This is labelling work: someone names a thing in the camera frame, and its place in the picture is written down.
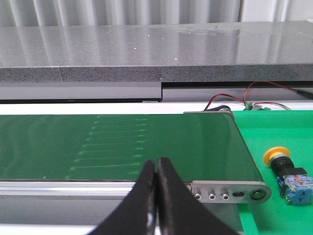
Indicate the white pleated curtain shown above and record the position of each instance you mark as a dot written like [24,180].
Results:
[19,13]

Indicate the green conveyor belt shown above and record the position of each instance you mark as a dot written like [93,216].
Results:
[201,146]

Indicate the bright green tray mat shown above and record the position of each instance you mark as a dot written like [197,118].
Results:
[263,130]

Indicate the green terminal connector board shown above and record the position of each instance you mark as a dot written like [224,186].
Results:
[253,106]

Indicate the grey granite slab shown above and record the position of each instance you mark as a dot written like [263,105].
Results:
[215,52]

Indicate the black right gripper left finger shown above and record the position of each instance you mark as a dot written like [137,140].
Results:
[136,214]

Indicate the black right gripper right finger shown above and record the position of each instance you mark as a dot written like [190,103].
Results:
[180,213]

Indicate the yellow push button switch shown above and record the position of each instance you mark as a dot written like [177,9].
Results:
[296,185]

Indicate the aluminium conveyor frame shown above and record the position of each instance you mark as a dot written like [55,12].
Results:
[206,191]

